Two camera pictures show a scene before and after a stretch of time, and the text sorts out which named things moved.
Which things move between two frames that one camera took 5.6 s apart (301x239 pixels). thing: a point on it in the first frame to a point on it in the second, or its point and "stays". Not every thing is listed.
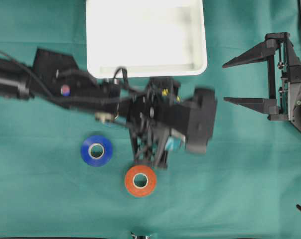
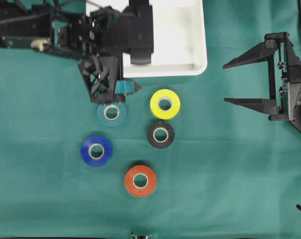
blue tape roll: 107,151 stays
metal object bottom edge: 137,236 stays
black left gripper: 151,112 to 100,32
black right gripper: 288,82 stays
